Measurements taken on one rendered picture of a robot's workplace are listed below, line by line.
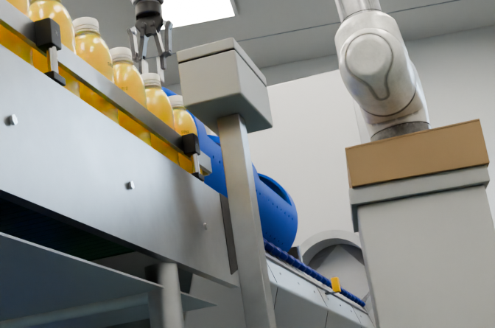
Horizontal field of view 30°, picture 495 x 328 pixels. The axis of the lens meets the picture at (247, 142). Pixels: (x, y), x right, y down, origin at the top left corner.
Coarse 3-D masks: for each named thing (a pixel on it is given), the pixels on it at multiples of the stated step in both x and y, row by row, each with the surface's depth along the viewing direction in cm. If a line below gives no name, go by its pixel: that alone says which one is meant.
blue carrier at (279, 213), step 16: (208, 144) 195; (208, 176) 196; (224, 176) 205; (256, 176) 231; (224, 192) 207; (256, 192) 228; (272, 192) 243; (272, 208) 242; (288, 208) 259; (272, 224) 244; (288, 224) 258; (272, 240) 250; (288, 240) 262
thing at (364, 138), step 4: (356, 104) 328; (356, 108) 328; (356, 112) 328; (360, 112) 327; (356, 116) 327; (360, 116) 327; (360, 120) 326; (364, 120) 326; (360, 124) 326; (364, 124) 325; (360, 128) 325; (364, 128) 325; (360, 132) 325; (364, 132) 325; (360, 136) 325; (364, 136) 324; (368, 136) 324; (360, 140) 324; (364, 140) 324; (368, 140) 323
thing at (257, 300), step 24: (240, 120) 155; (240, 144) 153; (240, 168) 152; (240, 192) 151; (240, 216) 150; (240, 240) 149; (240, 264) 148; (264, 264) 149; (264, 288) 146; (264, 312) 145
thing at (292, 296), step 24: (120, 264) 175; (144, 264) 174; (192, 288) 172; (216, 288) 185; (240, 288) 199; (288, 288) 238; (312, 288) 276; (192, 312) 174; (216, 312) 186; (240, 312) 201; (288, 312) 239; (312, 312) 264; (336, 312) 295; (360, 312) 356
